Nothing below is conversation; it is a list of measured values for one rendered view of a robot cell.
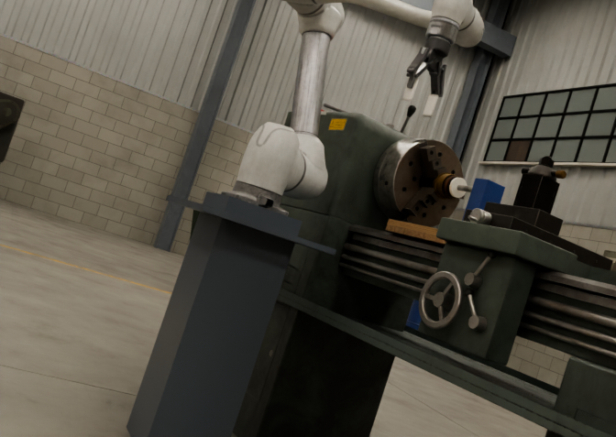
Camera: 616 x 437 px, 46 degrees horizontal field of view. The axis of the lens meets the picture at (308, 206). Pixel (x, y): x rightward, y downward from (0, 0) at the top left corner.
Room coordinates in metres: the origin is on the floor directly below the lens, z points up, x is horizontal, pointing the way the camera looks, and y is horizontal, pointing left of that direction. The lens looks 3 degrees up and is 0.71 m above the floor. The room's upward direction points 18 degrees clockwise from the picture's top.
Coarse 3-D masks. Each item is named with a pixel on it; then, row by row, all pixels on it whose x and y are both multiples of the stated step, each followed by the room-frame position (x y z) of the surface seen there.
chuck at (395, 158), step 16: (400, 144) 2.57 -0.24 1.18; (416, 144) 2.50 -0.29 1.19; (432, 144) 2.54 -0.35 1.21; (384, 160) 2.56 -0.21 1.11; (400, 160) 2.48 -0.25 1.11; (416, 160) 2.52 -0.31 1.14; (448, 160) 2.58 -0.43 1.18; (384, 176) 2.53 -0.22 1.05; (400, 176) 2.49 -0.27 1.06; (416, 176) 2.53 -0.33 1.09; (384, 192) 2.54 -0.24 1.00; (400, 192) 2.50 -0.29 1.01; (400, 208) 2.51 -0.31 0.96; (432, 208) 2.58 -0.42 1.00; (448, 208) 2.62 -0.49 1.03; (432, 224) 2.59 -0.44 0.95
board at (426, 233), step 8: (392, 224) 2.37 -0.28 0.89; (400, 224) 2.34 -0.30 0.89; (408, 224) 2.31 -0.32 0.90; (416, 224) 2.27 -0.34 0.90; (392, 232) 2.39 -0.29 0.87; (400, 232) 2.33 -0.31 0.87; (408, 232) 2.30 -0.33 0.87; (416, 232) 2.26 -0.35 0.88; (424, 232) 2.23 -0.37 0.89; (432, 232) 2.20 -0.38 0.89; (424, 240) 2.27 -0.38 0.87; (432, 240) 2.19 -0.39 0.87; (440, 240) 2.16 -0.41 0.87
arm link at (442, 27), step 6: (432, 18) 2.11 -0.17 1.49; (438, 18) 2.09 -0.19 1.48; (444, 18) 2.08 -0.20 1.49; (432, 24) 2.10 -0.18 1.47; (438, 24) 2.09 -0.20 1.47; (444, 24) 2.08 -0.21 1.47; (450, 24) 2.08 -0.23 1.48; (456, 24) 2.10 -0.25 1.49; (432, 30) 2.10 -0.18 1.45; (438, 30) 2.09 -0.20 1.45; (444, 30) 2.08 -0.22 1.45; (450, 30) 2.09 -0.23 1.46; (456, 30) 2.10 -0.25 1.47; (426, 36) 2.13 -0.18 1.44; (432, 36) 2.11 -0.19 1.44; (438, 36) 2.10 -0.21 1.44; (444, 36) 2.09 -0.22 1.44; (450, 36) 2.09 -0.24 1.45; (450, 42) 2.12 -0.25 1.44
